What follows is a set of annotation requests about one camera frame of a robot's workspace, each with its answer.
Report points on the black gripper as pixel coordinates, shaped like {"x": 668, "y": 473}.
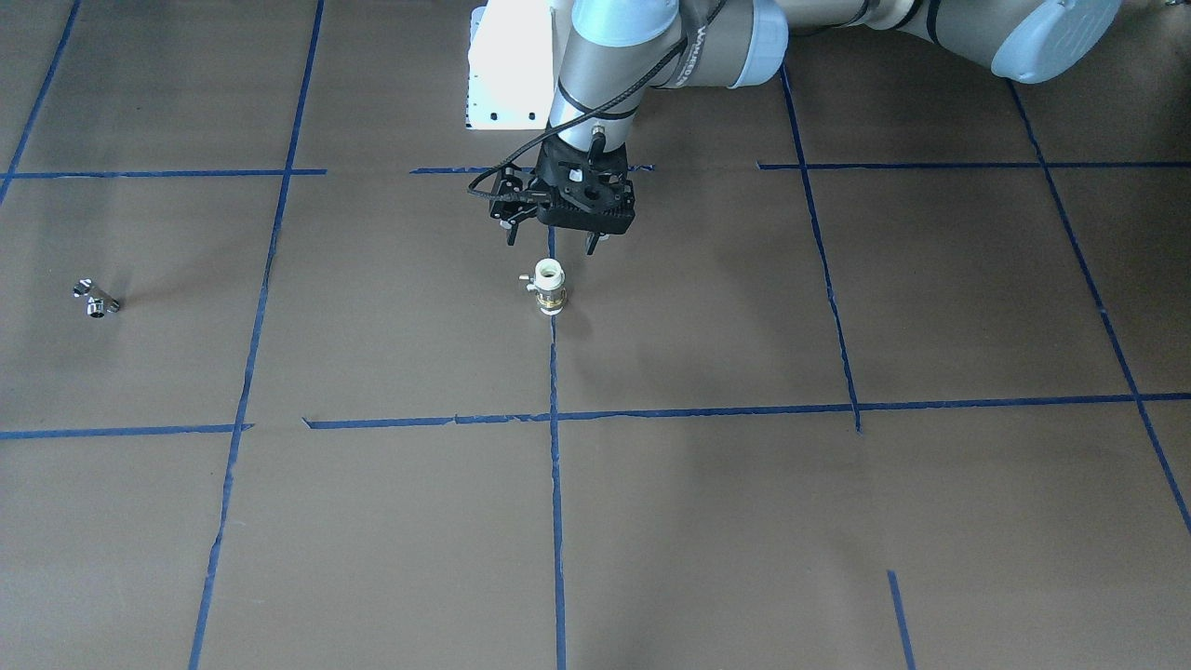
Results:
{"x": 511, "y": 198}

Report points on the white PPR brass valve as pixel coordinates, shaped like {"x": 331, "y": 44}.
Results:
{"x": 547, "y": 283}

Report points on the small metal valve handle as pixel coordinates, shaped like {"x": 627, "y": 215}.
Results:
{"x": 98, "y": 303}

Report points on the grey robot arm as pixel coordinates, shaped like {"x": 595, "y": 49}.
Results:
{"x": 575, "y": 72}

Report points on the brown paper table mat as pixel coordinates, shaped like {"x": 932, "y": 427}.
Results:
{"x": 891, "y": 371}

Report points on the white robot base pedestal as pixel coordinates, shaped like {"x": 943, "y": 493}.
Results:
{"x": 514, "y": 56}

